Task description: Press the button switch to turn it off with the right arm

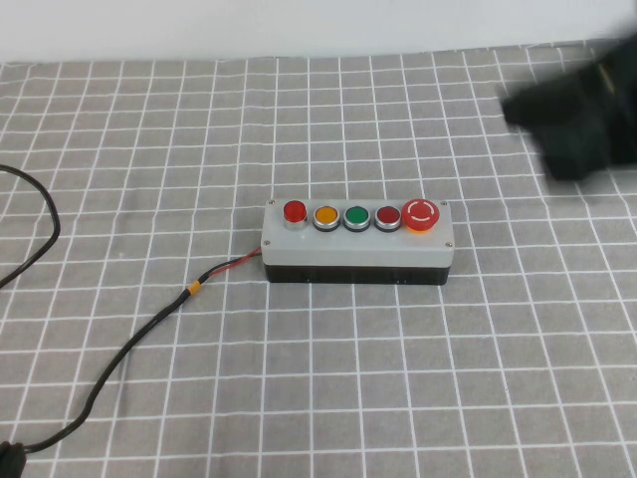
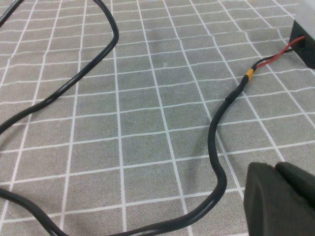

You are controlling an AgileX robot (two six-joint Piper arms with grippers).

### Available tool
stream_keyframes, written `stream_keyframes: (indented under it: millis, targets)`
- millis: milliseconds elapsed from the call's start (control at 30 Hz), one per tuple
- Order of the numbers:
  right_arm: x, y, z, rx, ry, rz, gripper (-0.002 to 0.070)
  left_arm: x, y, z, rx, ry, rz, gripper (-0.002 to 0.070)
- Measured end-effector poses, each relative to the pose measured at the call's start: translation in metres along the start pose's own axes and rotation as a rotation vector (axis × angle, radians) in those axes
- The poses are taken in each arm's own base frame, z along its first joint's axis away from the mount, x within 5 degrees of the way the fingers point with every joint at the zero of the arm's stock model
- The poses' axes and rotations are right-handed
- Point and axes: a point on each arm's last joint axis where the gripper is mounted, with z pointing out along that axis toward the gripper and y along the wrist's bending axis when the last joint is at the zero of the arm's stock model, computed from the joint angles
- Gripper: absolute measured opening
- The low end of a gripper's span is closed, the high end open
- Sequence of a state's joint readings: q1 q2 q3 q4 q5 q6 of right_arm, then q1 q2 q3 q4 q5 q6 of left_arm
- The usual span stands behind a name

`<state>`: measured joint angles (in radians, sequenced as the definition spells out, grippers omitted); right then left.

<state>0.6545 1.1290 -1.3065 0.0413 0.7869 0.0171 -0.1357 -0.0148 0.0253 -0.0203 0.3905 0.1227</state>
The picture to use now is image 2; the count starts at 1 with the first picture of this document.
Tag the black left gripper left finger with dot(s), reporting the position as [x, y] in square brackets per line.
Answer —
[270, 209]

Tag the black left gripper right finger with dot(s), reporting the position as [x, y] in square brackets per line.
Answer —
[299, 180]

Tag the black box with white top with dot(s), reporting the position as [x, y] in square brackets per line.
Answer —
[305, 52]

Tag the grey white-grid tablecloth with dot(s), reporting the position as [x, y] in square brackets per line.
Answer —
[147, 123]

